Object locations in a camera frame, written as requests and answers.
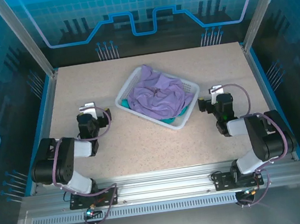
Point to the white plastic mesh basket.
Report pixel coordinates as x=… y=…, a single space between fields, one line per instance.
x=127 y=88

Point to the purple t-shirt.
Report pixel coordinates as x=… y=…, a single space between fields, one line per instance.
x=159 y=99

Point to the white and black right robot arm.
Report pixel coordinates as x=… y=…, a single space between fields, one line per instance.
x=258 y=136

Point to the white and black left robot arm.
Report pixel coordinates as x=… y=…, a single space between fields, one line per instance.
x=68 y=167

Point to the teal garment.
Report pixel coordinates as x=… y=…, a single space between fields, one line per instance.
x=167 y=120

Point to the blue table edge strip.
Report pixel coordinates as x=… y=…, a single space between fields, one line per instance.
x=273 y=95
x=36 y=138

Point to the small connector with lights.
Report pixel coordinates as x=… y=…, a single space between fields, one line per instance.
x=91 y=212
x=250 y=191

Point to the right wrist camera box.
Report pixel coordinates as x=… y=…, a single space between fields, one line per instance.
x=215 y=95

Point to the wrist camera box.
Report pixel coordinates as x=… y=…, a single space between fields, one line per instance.
x=215 y=95
x=88 y=109

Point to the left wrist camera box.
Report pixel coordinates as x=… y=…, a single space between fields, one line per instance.
x=88 y=109

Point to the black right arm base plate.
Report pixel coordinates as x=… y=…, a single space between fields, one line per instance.
x=222 y=181

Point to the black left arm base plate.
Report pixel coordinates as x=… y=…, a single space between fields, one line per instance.
x=108 y=197

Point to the aluminium mounting rail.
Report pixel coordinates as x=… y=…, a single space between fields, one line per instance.
x=162 y=182

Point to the aluminium frame post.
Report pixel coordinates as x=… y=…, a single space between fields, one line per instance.
x=27 y=42
x=258 y=12

